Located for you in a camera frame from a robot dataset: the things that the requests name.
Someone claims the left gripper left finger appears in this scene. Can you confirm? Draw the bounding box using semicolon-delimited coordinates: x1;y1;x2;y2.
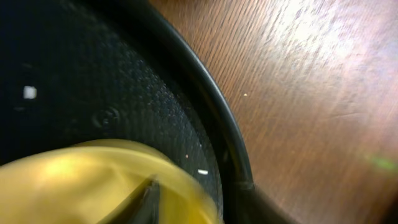
98;178;160;224

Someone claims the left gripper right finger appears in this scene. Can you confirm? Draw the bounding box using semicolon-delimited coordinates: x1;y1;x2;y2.
239;185;297;224

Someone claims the yellow bowl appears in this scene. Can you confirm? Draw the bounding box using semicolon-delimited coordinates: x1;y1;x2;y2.
1;139;220;224

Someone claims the round black tray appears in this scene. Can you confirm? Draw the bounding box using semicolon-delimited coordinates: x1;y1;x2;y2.
1;1;253;223

